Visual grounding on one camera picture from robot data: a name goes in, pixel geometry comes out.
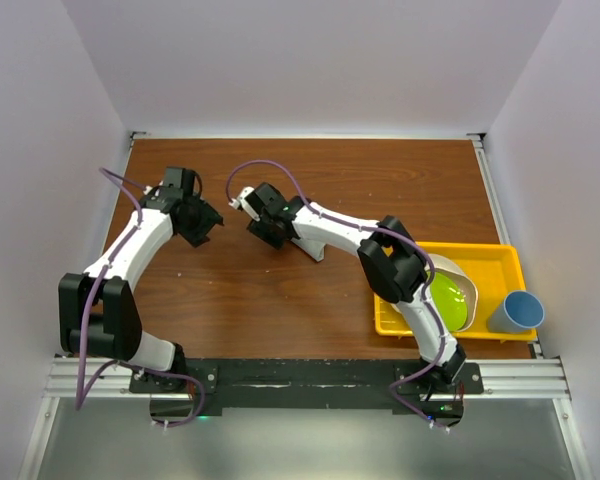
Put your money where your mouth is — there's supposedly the aluminium frame rail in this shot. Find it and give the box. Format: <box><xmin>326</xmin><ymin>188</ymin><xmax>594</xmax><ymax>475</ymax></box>
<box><xmin>43</xmin><ymin>357</ymin><xmax>571</xmax><ymax>400</ymax></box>

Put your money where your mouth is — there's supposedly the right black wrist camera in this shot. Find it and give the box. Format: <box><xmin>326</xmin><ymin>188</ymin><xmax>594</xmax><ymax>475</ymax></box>
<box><xmin>229</xmin><ymin>182</ymin><xmax>286</xmax><ymax>221</ymax></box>

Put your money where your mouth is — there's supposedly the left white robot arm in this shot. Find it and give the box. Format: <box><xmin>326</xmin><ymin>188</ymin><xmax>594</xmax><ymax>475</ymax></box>
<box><xmin>58</xmin><ymin>167</ymin><xmax>223</xmax><ymax>392</ymax></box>

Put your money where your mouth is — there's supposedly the grey cloth napkin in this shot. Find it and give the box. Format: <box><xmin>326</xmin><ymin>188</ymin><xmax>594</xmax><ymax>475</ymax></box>
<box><xmin>293</xmin><ymin>239</ymin><xmax>325</xmax><ymax>262</ymax></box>

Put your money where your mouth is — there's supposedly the lime green bowl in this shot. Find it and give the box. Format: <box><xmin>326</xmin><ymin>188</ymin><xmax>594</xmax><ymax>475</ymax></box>
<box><xmin>429</xmin><ymin>273</ymin><xmax>469</xmax><ymax>332</ymax></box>

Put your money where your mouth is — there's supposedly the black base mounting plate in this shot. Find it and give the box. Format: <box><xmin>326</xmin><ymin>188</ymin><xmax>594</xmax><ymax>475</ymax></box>
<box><xmin>128</xmin><ymin>356</ymin><xmax>481</xmax><ymax>426</ymax></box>

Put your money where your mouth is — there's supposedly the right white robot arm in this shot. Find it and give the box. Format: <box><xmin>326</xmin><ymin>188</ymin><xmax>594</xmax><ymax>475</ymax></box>
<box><xmin>231</xmin><ymin>183</ymin><xmax>466</xmax><ymax>393</ymax></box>

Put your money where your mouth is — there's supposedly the blue plastic cup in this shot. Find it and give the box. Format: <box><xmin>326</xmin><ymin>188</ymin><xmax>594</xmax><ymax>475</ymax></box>
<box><xmin>486</xmin><ymin>290</ymin><xmax>546</xmax><ymax>334</ymax></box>

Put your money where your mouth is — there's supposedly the beige shell-shaped plate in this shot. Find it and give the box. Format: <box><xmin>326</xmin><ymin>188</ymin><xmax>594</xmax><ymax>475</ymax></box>
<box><xmin>387</xmin><ymin>252</ymin><xmax>480</xmax><ymax>332</ymax></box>

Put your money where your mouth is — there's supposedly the yellow plastic tray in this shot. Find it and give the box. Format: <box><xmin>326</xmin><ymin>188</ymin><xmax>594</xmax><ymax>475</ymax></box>
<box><xmin>374</xmin><ymin>240</ymin><xmax>539</xmax><ymax>344</ymax></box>

